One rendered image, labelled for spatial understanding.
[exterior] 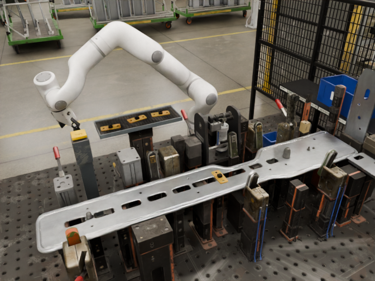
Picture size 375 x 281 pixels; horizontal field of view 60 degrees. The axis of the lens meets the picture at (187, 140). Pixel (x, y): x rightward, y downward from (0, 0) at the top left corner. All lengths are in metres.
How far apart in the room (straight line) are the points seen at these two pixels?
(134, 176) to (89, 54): 0.53
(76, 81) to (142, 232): 0.66
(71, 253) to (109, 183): 0.84
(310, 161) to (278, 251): 0.41
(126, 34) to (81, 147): 0.51
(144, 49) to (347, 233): 1.21
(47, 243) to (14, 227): 0.59
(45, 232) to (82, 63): 0.67
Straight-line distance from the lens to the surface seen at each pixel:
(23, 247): 1.67
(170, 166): 1.36
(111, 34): 1.42
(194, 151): 1.42
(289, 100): 1.59
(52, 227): 1.25
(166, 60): 1.56
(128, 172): 1.30
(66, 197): 1.32
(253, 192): 1.22
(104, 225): 1.20
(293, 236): 1.55
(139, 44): 1.43
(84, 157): 1.44
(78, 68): 1.41
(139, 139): 1.46
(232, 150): 1.48
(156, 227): 1.11
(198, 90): 1.66
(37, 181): 2.01
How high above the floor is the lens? 1.84
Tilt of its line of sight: 32 degrees down
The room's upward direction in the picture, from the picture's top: 1 degrees counter-clockwise
